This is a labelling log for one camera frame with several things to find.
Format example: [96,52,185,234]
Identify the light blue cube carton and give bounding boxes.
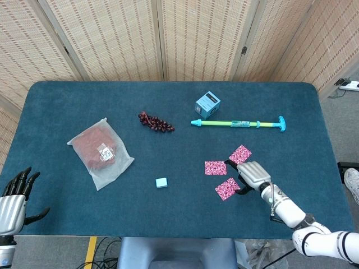
[195,91,221,118]

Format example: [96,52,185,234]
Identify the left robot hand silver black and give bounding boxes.
[0,166,51,235]

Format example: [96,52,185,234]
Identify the pink patterned small card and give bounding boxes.
[214,177,241,202]
[228,144,253,165]
[204,160,227,176]

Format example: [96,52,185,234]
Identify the clear bag with red cloth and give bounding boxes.
[66,117,135,192]

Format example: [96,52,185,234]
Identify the white power strip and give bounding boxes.
[339,80,359,92]

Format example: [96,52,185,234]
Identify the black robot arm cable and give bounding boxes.
[263,248,297,269]

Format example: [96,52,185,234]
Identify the blue table cover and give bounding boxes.
[0,81,351,240]

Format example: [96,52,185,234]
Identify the dark red grape bunch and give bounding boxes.
[137,111,176,133]

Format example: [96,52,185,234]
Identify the green and blue water pump toy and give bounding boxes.
[190,115,287,133]

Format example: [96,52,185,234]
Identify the yellow floor tape strip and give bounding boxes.
[84,236,98,269]

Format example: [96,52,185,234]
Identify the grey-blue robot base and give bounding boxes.
[117,237,238,269]

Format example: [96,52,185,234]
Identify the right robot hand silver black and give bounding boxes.
[224,160,272,196]

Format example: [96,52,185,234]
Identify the white sneaker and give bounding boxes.
[343,168,359,205]

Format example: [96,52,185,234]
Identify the woven bamboo folding screen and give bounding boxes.
[0,0,359,171]

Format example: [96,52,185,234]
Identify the clear crumpled plastic bag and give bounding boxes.
[234,239,292,269]

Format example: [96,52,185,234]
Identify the black floor cables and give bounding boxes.
[77,237,123,269]

